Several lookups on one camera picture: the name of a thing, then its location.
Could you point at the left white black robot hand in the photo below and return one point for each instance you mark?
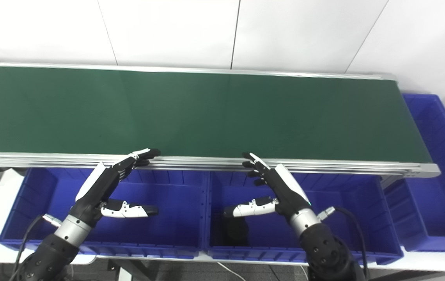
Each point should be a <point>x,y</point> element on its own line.
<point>97,191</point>

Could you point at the black table frame leg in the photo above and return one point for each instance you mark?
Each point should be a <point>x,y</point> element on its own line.
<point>126,271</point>

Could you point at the green conveyor belt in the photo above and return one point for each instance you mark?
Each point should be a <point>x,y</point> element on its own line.
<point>206,117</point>

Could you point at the blue plastic bin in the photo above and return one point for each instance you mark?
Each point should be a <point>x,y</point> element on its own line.
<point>433,203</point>
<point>167,230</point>
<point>343,218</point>

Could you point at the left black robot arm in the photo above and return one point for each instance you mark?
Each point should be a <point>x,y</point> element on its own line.
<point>58,242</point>

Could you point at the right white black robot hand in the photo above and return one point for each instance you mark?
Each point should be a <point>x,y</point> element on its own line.
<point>284,191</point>

